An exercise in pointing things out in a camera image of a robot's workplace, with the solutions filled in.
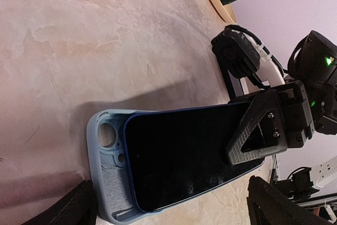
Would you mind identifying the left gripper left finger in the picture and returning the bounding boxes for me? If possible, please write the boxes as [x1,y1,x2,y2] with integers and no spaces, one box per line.
[25,180,97,225]

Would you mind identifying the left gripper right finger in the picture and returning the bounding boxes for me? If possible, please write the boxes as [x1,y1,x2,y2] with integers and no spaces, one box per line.
[246,176,330,225]

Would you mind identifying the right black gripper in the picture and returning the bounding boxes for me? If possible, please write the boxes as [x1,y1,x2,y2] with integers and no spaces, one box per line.
[225,80,315,165]

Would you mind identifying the light blue phone case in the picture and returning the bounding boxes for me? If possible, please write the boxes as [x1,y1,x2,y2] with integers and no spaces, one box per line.
[86,108,190,223]

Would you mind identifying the black phone blue edge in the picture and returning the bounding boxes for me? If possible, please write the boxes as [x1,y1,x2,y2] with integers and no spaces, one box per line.
[123,103,263,212]

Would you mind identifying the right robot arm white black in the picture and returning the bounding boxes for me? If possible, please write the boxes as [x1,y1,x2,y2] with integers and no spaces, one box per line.
[211,25,336,165]

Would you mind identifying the beige plate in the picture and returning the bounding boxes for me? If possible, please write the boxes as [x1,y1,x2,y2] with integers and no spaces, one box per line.
[210,0,237,24]

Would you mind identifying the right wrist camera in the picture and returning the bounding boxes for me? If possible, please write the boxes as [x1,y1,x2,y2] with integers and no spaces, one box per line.
[211,25,285,98]

